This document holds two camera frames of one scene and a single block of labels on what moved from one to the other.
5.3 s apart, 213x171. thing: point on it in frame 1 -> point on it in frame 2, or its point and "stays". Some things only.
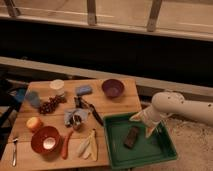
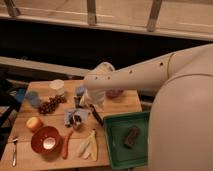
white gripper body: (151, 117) -> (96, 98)
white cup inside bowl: (48, 143) stays
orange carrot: (65, 145) stays
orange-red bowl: (46, 140) stays
